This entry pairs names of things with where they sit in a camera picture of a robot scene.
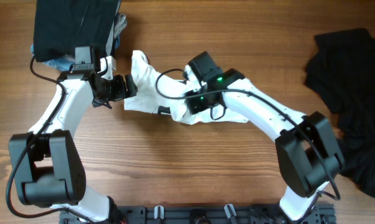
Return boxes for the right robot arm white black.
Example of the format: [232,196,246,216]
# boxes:
[184,65,345,223]

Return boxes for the black garment pile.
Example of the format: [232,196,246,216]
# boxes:
[305,28,375,198]

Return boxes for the white Puma t-shirt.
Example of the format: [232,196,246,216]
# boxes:
[124,50,249,124]

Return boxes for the folded dark navy garment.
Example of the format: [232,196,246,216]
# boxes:
[33,0,121,62]

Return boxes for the folded blue jeans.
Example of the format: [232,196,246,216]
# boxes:
[40,42,75,72]

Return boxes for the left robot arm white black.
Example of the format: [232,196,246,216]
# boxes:
[6,71,138,223]

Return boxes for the folded grey garment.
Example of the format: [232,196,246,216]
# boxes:
[106,13,127,55]

